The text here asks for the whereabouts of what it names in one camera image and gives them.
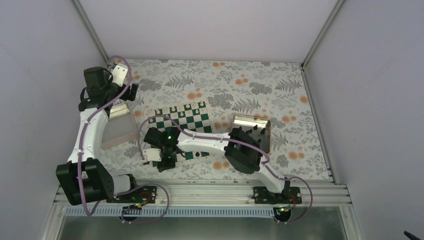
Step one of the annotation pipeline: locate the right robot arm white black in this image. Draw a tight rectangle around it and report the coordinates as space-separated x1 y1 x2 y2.
140 126 290 204

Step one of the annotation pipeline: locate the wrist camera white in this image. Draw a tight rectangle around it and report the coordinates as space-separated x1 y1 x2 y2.
141 148 162 162
111 64 129 87

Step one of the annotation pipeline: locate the aluminium rail frame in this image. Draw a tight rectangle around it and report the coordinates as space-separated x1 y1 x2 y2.
41 179 363 240

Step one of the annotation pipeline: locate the aluminium corner post left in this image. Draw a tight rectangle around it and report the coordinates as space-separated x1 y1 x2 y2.
70 0 109 63

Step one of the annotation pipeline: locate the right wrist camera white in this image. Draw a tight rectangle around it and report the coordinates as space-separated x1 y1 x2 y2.
141 148 162 162

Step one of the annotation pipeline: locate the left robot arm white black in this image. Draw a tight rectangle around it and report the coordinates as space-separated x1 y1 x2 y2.
55 64 140 206

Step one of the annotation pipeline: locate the aluminium corner post right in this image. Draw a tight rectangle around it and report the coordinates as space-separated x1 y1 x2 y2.
302 0 345 68

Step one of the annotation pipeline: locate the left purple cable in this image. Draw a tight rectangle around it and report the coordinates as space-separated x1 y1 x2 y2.
76 55 170 225

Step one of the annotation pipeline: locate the green white chess board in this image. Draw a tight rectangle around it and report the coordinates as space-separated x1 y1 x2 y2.
147 100 215 163

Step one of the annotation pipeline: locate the aluminium corner post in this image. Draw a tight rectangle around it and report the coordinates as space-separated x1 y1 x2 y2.
302 0 345 68
70 0 109 63

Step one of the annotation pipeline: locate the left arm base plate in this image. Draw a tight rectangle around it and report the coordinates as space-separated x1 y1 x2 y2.
106 185 157 205

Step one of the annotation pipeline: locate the gold metal tray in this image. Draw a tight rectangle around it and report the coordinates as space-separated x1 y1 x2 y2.
231 114 271 154

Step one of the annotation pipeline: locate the floral patterned table mat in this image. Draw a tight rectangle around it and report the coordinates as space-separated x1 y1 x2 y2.
73 58 332 182

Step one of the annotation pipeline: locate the purple cable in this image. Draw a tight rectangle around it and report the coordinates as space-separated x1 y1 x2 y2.
136 114 314 226
76 55 170 225

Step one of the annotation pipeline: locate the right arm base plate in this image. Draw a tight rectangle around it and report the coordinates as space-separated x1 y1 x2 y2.
251 186 303 205

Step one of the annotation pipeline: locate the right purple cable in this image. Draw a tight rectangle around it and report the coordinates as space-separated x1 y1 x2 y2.
136 114 314 226

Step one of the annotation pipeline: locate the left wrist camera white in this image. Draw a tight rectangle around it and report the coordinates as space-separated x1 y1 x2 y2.
111 64 129 87

